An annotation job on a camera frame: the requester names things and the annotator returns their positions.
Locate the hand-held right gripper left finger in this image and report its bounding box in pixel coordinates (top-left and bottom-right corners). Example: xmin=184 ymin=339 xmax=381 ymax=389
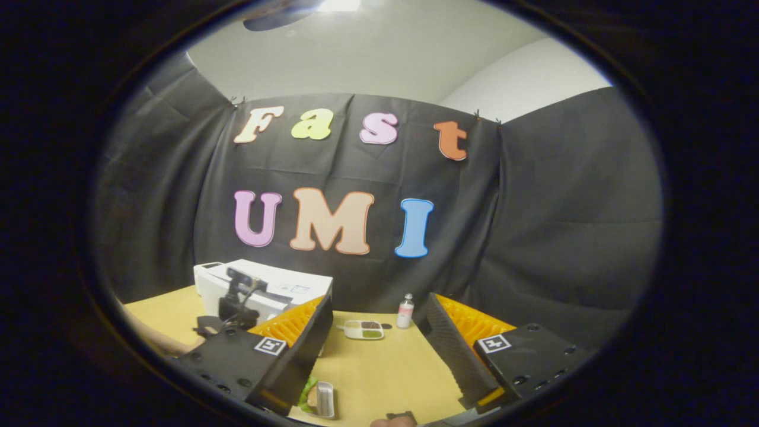
xmin=177 ymin=295 xmax=334 ymax=416

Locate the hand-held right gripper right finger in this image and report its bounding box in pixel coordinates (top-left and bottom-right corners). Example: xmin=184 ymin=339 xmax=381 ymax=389
xmin=413 ymin=292 xmax=595 ymax=411

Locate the white microwave oven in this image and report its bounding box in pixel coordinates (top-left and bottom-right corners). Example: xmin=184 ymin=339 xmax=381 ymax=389
xmin=194 ymin=259 xmax=334 ymax=326

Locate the white divided dish with food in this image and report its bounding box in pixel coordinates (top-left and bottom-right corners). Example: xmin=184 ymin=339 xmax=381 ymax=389
xmin=343 ymin=320 xmax=385 ymax=340

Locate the white ribbed tray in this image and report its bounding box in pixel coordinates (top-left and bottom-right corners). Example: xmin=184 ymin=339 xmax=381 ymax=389
xmin=313 ymin=381 xmax=336 ymax=420

